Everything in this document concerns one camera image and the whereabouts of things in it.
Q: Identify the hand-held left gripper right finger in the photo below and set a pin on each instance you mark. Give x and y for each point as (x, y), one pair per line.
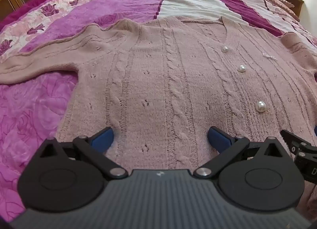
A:
(219, 139)

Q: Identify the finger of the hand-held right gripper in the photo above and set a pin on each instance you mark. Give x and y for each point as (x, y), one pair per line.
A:
(290, 140)
(315, 130)

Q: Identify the pink knitted throw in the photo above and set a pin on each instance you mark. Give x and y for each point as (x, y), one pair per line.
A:
(279, 3)

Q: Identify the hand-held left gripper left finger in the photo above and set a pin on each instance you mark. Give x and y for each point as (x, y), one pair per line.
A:
(103, 138)

